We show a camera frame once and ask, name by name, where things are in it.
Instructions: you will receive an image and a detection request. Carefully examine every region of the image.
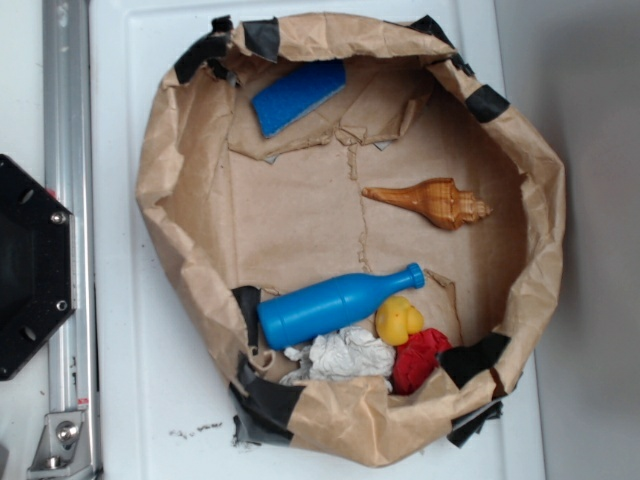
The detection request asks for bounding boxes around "crumpled red paper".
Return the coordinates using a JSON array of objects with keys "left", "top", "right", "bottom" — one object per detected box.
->
[{"left": 392, "top": 328, "right": 452, "bottom": 395}]

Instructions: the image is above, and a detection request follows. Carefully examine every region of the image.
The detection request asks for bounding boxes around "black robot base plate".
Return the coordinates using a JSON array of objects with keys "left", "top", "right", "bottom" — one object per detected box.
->
[{"left": 1, "top": 155, "right": 75, "bottom": 381}]

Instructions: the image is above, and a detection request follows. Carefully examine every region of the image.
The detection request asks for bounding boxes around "blue sponge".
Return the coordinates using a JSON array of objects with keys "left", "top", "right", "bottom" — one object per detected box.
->
[{"left": 251, "top": 60, "right": 346, "bottom": 138}]

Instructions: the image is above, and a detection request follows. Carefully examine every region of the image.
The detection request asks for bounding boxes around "aluminium extrusion rail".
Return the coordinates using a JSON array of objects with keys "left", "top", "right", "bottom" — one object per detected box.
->
[{"left": 42, "top": 1, "right": 103, "bottom": 479}]

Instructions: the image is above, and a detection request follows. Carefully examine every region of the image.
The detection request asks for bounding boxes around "brown spiral seashell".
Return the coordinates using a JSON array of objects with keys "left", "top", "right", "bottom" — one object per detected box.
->
[{"left": 361, "top": 178, "right": 493, "bottom": 231}]

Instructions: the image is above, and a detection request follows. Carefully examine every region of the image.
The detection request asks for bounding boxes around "blue plastic bottle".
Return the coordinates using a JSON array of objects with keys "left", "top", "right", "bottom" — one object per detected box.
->
[{"left": 257, "top": 263, "right": 426, "bottom": 350}]

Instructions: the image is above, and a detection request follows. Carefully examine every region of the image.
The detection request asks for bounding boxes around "crumpled white paper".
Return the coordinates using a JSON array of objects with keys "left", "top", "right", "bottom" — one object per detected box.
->
[{"left": 279, "top": 326, "right": 396, "bottom": 392}]

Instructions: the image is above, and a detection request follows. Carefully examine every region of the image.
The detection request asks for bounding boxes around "white plastic tray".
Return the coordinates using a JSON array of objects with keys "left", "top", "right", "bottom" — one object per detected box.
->
[{"left": 89, "top": 1, "right": 545, "bottom": 479}]

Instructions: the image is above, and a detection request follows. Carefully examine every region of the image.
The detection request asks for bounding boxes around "brown paper bag basin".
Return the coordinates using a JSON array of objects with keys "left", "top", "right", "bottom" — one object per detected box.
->
[{"left": 136, "top": 13, "right": 566, "bottom": 467}]

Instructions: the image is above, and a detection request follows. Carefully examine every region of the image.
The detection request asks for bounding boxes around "yellow rubber duck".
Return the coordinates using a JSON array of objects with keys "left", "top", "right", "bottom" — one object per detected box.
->
[{"left": 375, "top": 296, "right": 424, "bottom": 346}]

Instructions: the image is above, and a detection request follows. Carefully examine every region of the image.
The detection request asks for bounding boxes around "metal corner bracket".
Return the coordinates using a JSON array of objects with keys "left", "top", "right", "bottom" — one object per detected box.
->
[{"left": 26, "top": 411, "right": 91, "bottom": 479}]

